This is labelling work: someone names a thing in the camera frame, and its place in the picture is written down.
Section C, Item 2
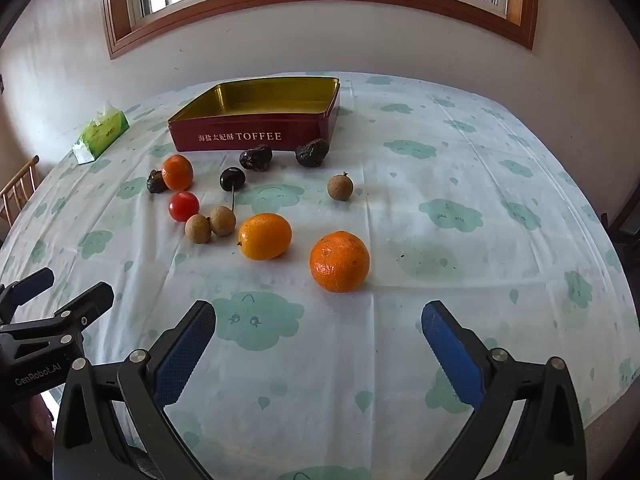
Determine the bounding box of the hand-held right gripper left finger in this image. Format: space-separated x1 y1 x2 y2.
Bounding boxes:
52 300 217 480

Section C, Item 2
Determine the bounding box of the wooden framed window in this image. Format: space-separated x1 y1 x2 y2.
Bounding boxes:
100 0 541 58

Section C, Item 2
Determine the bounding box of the person's left hand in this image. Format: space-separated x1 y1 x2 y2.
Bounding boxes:
30 394 57 461

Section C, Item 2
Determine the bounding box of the light wooden chair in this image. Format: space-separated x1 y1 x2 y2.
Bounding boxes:
0 155 41 226

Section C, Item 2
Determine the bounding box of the large dark wrinkled fruit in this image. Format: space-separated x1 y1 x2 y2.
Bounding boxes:
295 138 330 168

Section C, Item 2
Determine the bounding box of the small mandarin orange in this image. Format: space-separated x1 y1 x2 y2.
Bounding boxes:
162 154 194 191

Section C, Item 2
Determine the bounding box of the red and gold tin box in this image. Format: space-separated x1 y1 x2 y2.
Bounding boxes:
167 76 342 153

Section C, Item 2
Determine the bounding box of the medium dark wrinkled fruit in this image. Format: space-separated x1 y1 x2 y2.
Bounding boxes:
239 144 274 172

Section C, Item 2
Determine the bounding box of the dark furniture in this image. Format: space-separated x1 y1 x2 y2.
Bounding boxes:
602 200 640 246

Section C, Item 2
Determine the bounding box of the green tissue pack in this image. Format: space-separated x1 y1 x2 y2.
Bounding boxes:
71 101 130 165

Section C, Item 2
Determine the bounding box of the oval orange kumquat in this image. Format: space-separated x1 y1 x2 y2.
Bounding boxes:
237 213 293 261

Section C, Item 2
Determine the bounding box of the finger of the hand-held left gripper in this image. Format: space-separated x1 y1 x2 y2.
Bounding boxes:
0 267 55 322
30 281 115 341

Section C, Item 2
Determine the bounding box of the dark cherry with stem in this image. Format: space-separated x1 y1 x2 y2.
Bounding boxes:
220 167 247 213

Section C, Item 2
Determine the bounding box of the white cloud print tablecloth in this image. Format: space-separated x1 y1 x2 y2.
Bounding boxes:
0 71 633 480

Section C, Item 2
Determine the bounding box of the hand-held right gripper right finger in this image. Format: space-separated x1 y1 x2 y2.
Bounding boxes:
421 300 587 480

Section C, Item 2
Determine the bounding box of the red cherry tomato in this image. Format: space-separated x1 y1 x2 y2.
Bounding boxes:
168 191 200 222

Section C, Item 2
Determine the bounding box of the brown longan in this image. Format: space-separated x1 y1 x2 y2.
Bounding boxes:
209 205 237 236
184 214 212 244
327 172 355 202

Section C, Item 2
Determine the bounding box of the large mandarin orange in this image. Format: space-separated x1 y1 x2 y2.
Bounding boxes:
309 230 371 294

